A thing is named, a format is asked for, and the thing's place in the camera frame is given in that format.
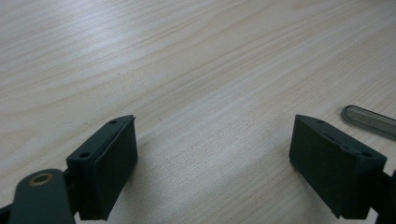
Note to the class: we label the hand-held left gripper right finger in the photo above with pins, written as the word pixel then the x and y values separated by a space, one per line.
pixel 333 168

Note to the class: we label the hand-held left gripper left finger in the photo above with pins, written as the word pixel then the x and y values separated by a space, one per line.
pixel 102 168

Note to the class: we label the grey bin foot pedal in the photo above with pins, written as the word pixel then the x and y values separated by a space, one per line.
pixel 370 122

